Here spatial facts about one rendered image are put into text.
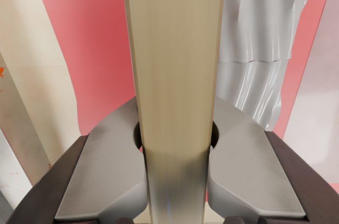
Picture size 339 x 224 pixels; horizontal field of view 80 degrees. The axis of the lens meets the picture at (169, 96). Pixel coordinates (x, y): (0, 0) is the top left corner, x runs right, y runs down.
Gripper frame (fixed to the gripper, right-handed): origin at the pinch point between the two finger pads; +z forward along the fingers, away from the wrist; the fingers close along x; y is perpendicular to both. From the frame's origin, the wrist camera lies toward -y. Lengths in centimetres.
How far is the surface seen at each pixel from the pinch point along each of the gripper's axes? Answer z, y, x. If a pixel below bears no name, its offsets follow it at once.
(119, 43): 6.2, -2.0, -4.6
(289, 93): 6.2, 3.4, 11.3
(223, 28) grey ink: 6.0, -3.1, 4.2
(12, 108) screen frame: 4.7, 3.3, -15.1
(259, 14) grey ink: 5.6, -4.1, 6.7
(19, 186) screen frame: 2.7, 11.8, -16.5
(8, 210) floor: 102, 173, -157
